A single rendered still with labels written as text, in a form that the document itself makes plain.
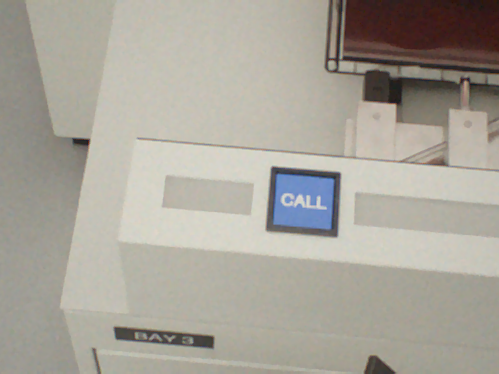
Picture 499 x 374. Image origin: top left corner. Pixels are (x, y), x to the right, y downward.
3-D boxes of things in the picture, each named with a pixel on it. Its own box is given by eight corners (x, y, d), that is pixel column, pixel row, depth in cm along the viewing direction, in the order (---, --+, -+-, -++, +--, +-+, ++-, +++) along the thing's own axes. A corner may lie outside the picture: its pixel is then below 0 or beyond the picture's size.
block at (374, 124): (354, 117, 103) (357, 99, 101) (391, 121, 103) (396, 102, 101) (350, 194, 99) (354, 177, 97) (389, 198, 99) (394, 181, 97)
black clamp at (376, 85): (362, 82, 105) (366, 66, 103) (386, 85, 105) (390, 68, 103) (361, 114, 103) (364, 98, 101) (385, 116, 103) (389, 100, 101)
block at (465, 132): (443, 125, 103) (449, 107, 101) (480, 129, 103) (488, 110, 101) (442, 203, 99) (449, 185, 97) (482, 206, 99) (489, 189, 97)
